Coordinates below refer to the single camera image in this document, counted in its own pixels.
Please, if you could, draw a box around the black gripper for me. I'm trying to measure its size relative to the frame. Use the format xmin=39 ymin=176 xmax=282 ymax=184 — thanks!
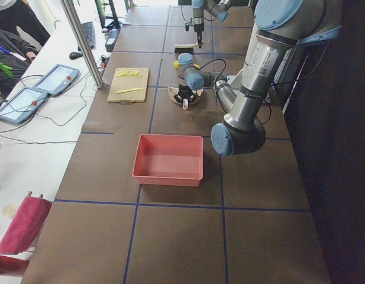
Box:
xmin=173 ymin=88 xmax=201 ymax=104
xmin=185 ymin=17 xmax=204 ymax=49

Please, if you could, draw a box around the beige plastic dustpan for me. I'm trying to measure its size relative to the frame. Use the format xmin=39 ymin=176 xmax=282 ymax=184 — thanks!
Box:
xmin=167 ymin=85 xmax=204 ymax=111

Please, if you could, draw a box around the white brush with dark bristles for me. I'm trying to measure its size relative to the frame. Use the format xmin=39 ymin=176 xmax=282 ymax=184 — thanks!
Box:
xmin=174 ymin=43 xmax=199 ymax=54

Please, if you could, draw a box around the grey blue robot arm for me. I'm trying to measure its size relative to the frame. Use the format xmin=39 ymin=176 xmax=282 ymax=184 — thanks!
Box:
xmin=177 ymin=1 xmax=343 ymax=156
xmin=177 ymin=0 xmax=257 ymax=49

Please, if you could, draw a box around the pink plastic bin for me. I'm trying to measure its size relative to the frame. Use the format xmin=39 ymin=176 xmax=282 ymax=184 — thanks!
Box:
xmin=133 ymin=134 xmax=204 ymax=187

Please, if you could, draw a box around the yellow toy corn cob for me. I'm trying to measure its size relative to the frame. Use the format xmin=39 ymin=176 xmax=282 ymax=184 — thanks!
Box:
xmin=173 ymin=61 xmax=201 ymax=69

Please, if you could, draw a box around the bamboo cutting board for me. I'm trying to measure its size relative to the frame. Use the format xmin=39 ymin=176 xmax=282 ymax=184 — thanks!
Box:
xmin=107 ymin=67 xmax=149 ymax=103

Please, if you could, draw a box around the yellow plastic knife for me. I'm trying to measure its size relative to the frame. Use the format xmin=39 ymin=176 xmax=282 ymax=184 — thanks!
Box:
xmin=116 ymin=88 xmax=143 ymax=94

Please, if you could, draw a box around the black monitor stand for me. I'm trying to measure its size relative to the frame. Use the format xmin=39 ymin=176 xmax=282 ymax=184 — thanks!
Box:
xmin=95 ymin=0 xmax=121 ymax=30

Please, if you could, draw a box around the black power box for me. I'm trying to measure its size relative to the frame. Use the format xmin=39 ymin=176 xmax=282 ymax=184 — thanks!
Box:
xmin=105 ymin=28 xmax=120 ymax=52

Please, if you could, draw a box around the black keyboard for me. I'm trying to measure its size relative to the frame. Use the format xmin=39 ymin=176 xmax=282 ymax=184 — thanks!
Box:
xmin=81 ymin=21 xmax=96 ymax=49

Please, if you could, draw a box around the black computer mouse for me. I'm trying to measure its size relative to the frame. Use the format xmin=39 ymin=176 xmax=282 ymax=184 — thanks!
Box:
xmin=69 ymin=51 xmax=83 ymax=60

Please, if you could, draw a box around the far teach pendant tablet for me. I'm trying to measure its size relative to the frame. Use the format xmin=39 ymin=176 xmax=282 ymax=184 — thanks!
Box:
xmin=33 ymin=64 xmax=80 ymax=96

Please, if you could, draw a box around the teach pendant tablet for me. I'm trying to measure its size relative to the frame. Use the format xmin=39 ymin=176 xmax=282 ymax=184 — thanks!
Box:
xmin=0 ymin=87 xmax=48 ymax=124
xmin=33 ymin=64 xmax=80 ymax=96

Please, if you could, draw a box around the near teach pendant tablet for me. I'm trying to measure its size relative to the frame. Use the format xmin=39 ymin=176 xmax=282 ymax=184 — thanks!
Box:
xmin=0 ymin=87 xmax=48 ymax=124

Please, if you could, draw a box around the seated person in black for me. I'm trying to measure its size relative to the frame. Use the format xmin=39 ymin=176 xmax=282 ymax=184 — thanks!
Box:
xmin=0 ymin=29 xmax=38 ymax=99

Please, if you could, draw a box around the standing person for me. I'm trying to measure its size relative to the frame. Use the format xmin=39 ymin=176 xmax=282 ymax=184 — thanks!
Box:
xmin=0 ymin=0 xmax=50 ymax=46

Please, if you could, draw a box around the red cloth roll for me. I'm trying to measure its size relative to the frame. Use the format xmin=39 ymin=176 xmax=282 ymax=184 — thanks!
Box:
xmin=0 ymin=194 xmax=52 ymax=277

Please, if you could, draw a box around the white pillar mount base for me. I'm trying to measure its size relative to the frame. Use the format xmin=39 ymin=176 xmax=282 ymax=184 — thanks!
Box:
xmin=227 ymin=72 xmax=271 ymax=104

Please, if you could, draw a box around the aluminium frame post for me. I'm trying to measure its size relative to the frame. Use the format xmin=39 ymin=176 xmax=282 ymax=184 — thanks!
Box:
xmin=60 ymin=0 xmax=104 ymax=89

